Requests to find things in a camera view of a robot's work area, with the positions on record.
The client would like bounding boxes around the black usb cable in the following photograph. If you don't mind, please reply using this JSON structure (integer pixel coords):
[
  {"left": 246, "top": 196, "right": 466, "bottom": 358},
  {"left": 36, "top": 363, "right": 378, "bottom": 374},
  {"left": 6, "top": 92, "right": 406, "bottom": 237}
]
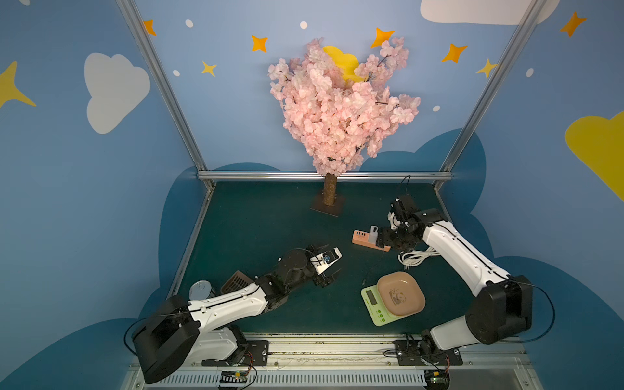
[{"left": 360, "top": 248, "right": 391, "bottom": 287}]

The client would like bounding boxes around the orange power strip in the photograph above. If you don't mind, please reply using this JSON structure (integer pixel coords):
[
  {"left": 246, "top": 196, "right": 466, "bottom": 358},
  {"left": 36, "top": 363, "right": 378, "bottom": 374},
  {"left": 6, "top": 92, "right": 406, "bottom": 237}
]
[{"left": 352, "top": 230, "right": 391, "bottom": 252}]

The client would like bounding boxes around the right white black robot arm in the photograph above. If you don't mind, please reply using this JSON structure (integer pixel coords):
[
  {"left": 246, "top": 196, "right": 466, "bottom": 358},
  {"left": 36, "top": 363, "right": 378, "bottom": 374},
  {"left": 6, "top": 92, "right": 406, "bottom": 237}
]
[{"left": 377, "top": 194, "right": 533, "bottom": 354}]

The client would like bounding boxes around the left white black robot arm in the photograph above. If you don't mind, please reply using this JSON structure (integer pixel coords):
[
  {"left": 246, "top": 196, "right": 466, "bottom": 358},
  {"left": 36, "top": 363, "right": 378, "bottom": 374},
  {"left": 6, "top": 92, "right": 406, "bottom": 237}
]
[{"left": 126, "top": 245, "right": 342, "bottom": 384}]

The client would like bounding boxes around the green electronic scale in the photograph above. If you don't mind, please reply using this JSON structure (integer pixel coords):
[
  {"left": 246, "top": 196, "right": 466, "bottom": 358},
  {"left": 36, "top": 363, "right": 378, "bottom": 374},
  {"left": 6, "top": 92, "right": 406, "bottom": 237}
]
[{"left": 361, "top": 285, "right": 403, "bottom": 327}]

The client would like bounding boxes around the pink square plate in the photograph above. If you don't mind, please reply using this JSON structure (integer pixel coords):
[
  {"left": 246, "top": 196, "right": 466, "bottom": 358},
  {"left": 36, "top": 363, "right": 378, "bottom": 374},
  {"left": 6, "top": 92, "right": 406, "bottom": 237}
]
[{"left": 376, "top": 271, "right": 426, "bottom": 317}]

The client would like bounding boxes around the brown slotted scoop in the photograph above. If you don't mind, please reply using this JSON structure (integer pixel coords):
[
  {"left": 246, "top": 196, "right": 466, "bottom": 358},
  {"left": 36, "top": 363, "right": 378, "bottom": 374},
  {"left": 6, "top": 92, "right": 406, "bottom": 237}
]
[{"left": 219, "top": 271, "right": 254, "bottom": 295}]

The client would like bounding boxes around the grey tape roll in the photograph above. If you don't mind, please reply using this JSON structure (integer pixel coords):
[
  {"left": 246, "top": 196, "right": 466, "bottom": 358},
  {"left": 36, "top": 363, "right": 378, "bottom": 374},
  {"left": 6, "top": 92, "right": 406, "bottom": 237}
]
[{"left": 188, "top": 280, "right": 215, "bottom": 301}]

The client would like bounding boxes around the pink cherry blossom tree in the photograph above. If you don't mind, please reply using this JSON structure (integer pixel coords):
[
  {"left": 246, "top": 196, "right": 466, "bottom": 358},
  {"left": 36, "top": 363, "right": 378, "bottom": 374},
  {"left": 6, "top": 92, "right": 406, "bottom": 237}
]
[{"left": 268, "top": 37, "right": 421, "bottom": 215}]

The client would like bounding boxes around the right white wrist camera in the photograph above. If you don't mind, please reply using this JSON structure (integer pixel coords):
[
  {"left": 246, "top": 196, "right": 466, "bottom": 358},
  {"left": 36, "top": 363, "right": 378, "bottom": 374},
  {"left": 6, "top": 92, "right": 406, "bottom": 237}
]
[{"left": 388, "top": 211, "right": 401, "bottom": 231}]

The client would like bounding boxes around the white power strip cord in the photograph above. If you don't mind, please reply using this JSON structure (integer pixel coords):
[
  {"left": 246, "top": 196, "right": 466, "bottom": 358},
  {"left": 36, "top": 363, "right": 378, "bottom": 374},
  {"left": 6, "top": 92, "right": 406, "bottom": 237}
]
[{"left": 397, "top": 246, "right": 440, "bottom": 268}]

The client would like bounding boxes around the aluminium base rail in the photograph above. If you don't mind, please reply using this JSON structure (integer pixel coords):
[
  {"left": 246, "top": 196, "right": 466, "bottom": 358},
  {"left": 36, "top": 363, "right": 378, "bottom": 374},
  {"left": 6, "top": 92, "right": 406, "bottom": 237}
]
[{"left": 121, "top": 333, "right": 543, "bottom": 389}]

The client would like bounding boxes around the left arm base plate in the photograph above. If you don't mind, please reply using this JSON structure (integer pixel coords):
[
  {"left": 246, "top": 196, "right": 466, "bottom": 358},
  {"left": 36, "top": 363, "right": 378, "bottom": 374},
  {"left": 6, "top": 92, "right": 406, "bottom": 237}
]
[{"left": 201, "top": 341, "right": 270, "bottom": 367}]

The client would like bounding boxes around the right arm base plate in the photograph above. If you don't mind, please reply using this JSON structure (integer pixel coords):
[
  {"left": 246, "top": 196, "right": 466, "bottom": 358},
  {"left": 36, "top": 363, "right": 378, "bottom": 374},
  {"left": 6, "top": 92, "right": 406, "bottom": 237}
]
[{"left": 393, "top": 339, "right": 464, "bottom": 367}]

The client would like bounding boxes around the metal frame rail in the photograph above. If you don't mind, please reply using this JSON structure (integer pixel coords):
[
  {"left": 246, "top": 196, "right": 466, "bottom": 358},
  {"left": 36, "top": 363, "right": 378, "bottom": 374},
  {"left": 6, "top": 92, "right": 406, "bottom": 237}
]
[{"left": 114, "top": 0, "right": 549, "bottom": 192}]

